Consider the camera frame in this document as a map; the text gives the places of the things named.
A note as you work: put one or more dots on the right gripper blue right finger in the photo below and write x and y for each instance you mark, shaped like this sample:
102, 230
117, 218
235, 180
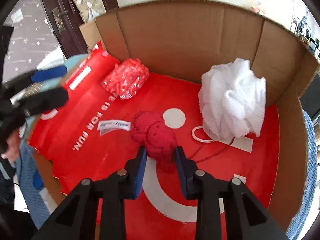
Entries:
196, 184

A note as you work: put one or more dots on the white mesh bath pouf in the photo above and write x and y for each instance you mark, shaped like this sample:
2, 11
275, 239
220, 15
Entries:
232, 101

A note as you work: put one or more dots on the red mesh bag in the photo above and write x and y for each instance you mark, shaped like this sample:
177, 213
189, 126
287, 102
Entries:
126, 78

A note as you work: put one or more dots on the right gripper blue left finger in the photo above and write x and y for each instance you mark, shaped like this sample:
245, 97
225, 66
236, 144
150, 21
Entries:
124, 184

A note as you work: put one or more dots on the cardboard box red interior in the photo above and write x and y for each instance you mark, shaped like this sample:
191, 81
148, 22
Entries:
178, 41

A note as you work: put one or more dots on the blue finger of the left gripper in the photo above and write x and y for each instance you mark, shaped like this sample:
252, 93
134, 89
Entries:
47, 73
41, 102

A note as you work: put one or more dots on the red knitted yarn ball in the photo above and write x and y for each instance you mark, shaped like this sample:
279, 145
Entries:
149, 129

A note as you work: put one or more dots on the person's left hand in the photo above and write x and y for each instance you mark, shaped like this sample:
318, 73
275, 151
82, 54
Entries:
13, 150

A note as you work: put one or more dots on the dark brown door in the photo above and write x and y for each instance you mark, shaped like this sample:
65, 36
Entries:
65, 20

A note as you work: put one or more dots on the beige hanging door organizer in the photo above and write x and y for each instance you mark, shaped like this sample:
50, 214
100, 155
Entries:
89, 9

